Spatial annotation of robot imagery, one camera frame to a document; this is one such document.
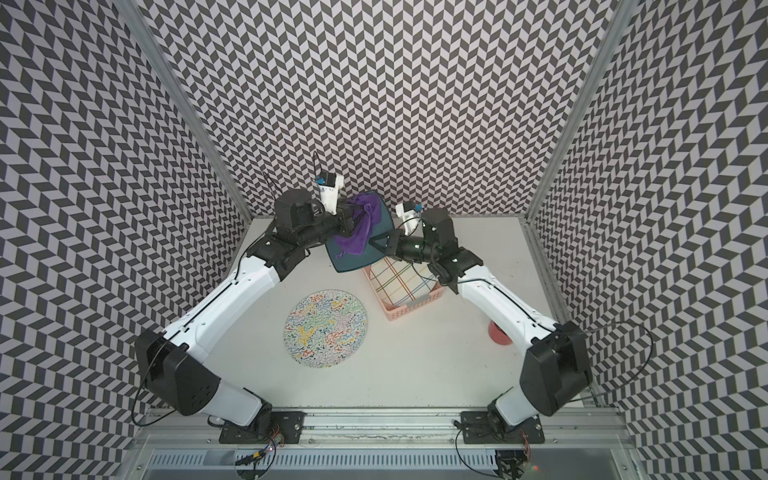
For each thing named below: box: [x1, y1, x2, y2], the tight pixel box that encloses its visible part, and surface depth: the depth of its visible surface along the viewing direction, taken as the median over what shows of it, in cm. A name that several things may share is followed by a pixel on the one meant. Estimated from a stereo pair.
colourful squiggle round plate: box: [283, 290, 369, 369], surface depth 91 cm
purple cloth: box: [333, 193, 381, 259], surface depth 72 cm
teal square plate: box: [325, 191, 395, 273], surface depth 73 cm
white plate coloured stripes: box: [370, 258, 436, 306], surface depth 98 cm
